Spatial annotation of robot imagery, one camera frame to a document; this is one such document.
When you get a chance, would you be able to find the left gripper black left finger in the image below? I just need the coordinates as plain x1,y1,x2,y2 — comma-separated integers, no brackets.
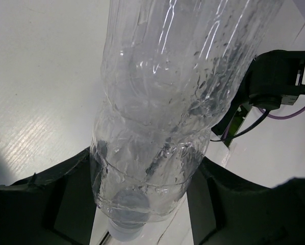
0,149,107,244

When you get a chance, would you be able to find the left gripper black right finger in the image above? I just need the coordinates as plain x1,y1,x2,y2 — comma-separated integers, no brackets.
188,158,305,244

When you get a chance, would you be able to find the clear plastic bottle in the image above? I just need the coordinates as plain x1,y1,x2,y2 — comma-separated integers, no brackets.
90,1,282,242

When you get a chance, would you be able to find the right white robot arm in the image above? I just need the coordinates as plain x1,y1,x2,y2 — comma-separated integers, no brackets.
212,50,305,142

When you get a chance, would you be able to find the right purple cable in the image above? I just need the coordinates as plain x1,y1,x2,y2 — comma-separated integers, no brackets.
266,102,305,121

